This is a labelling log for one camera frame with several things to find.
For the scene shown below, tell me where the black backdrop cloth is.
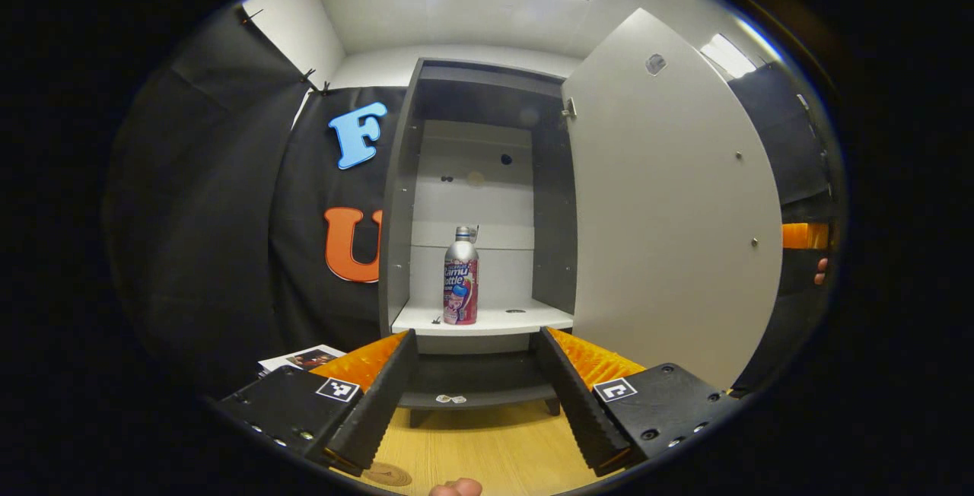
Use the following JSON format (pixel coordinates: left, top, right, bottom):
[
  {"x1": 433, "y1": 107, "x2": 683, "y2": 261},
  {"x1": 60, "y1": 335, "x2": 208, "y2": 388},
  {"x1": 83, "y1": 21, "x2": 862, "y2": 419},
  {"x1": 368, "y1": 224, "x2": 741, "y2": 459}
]
[{"x1": 103, "y1": 5, "x2": 838, "y2": 398}]

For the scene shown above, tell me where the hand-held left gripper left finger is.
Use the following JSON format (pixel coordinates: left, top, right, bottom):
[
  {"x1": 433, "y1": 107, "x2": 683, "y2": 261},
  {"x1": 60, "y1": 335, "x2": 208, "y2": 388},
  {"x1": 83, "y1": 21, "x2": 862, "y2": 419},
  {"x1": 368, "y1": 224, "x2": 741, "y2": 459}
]
[{"x1": 213, "y1": 329, "x2": 419, "y2": 478}]

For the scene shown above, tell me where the small ceiling light panel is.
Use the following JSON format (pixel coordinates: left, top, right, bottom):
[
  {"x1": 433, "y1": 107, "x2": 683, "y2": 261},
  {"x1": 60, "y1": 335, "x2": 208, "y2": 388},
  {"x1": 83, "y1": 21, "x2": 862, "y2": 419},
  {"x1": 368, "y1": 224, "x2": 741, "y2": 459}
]
[{"x1": 700, "y1": 33, "x2": 758, "y2": 78}]

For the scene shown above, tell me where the grey cabinet door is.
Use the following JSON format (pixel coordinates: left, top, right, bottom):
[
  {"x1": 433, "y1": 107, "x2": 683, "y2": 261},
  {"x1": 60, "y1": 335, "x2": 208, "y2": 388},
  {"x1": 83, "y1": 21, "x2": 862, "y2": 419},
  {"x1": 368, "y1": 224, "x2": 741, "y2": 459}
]
[{"x1": 561, "y1": 8, "x2": 785, "y2": 390}]

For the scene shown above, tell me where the dark grey cabinet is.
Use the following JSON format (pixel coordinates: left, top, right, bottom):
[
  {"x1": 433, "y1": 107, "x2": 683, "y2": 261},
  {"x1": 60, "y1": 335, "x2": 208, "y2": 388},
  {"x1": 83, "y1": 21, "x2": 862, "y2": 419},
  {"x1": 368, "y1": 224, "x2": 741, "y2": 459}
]
[{"x1": 378, "y1": 57, "x2": 579, "y2": 428}]

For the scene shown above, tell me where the silver bottle red label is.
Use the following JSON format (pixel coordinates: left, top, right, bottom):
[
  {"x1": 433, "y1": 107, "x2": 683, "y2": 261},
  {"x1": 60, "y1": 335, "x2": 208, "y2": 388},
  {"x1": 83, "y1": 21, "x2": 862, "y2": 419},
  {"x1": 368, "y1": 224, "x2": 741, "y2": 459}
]
[{"x1": 443, "y1": 226, "x2": 480, "y2": 326}]

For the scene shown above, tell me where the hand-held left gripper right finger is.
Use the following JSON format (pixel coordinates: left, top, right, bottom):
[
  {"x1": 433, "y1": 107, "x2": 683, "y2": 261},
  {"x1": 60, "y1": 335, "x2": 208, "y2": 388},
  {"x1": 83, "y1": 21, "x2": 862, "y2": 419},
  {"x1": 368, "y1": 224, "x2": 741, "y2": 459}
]
[{"x1": 530, "y1": 326, "x2": 743, "y2": 478}]

